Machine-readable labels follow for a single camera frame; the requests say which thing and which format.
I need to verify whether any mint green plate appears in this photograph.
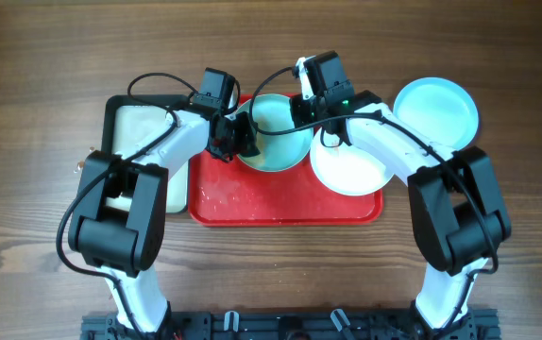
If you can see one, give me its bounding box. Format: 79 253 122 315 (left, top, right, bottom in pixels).
239 94 313 172

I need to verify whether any light blue plate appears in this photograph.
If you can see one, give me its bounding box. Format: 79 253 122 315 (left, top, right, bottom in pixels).
393 77 480 150

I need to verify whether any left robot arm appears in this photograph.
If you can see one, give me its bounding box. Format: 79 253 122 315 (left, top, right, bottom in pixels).
56 68 258 339

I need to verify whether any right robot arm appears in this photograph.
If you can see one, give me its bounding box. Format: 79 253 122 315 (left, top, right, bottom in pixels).
291 51 511 338

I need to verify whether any red plastic tray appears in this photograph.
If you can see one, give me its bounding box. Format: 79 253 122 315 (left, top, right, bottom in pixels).
188 150 383 227

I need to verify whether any black water basin tray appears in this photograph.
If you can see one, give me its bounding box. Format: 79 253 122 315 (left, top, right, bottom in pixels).
100 95 189 214

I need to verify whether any white plate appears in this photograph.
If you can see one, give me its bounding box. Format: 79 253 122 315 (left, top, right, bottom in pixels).
310 130 394 196

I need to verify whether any left black cable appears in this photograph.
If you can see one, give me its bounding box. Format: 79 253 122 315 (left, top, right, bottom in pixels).
55 72 242 340

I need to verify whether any black cable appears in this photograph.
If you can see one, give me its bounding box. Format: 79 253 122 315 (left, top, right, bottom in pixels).
247 65 500 330
55 72 242 340

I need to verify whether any right black cable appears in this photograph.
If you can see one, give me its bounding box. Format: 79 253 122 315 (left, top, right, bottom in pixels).
247 65 500 330

